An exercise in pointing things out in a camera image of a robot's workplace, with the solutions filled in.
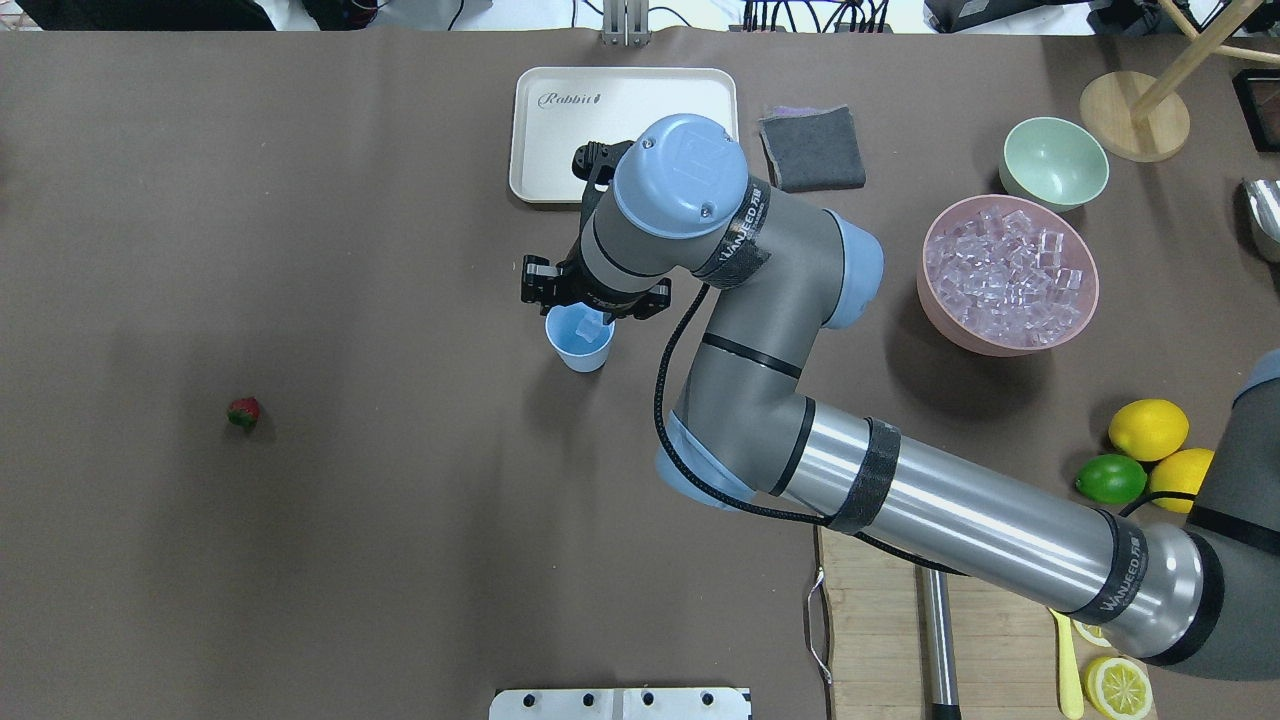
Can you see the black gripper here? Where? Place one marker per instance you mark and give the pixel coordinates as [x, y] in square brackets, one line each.
[578, 287]

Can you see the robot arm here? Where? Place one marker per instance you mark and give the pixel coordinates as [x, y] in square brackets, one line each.
[1199, 599]

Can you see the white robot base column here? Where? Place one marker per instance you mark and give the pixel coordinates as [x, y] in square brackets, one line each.
[623, 703]

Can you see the light blue plastic cup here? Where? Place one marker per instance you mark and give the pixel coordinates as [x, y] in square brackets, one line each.
[580, 335]

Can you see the pink bowl of ice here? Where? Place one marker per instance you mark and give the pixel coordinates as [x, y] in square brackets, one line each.
[1005, 277]

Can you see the wooden cup tree stand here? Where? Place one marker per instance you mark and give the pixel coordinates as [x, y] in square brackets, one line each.
[1140, 117]

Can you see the metal ice scoop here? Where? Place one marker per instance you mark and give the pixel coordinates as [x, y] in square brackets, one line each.
[1262, 201]

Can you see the beige rabbit tray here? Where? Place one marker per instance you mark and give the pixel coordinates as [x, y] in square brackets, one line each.
[559, 109]

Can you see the dark grey folded cloth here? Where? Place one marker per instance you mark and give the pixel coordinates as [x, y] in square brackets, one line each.
[812, 149]

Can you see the red strawberry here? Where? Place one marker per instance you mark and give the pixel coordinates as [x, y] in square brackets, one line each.
[244, 413]

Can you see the steel cylindrical rod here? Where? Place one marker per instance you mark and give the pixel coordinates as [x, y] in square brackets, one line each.
[940, 675]

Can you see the mint green bowl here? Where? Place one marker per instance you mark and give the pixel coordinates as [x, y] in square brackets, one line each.
[1054, 162]

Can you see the green lime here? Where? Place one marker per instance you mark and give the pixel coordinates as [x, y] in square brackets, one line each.
[1111, 479]

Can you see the wooden cutting board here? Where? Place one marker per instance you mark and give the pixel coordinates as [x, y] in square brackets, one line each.
[872, 620]

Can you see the yellow lemon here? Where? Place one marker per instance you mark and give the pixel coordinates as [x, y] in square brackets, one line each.
[1182, 472]
[1149, 429]

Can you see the lemon half slice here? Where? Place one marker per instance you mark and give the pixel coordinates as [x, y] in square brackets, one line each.
[1118, 688]
[1091, 634]

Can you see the yellow plastic knife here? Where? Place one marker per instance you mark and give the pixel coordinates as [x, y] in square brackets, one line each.
[1069, 684]

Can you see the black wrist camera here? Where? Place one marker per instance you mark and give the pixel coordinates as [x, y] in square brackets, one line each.
[595, 164]

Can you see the aluminium frame post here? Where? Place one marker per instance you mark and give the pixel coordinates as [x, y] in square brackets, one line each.
[625, 23]

